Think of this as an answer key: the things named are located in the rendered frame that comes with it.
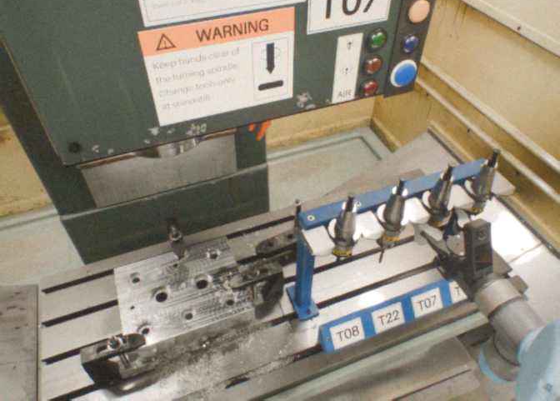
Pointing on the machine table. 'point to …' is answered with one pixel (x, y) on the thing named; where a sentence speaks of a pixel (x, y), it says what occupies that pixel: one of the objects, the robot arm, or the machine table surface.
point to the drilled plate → (177, 333)
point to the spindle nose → (169, 149)
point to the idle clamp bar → (277, 245)
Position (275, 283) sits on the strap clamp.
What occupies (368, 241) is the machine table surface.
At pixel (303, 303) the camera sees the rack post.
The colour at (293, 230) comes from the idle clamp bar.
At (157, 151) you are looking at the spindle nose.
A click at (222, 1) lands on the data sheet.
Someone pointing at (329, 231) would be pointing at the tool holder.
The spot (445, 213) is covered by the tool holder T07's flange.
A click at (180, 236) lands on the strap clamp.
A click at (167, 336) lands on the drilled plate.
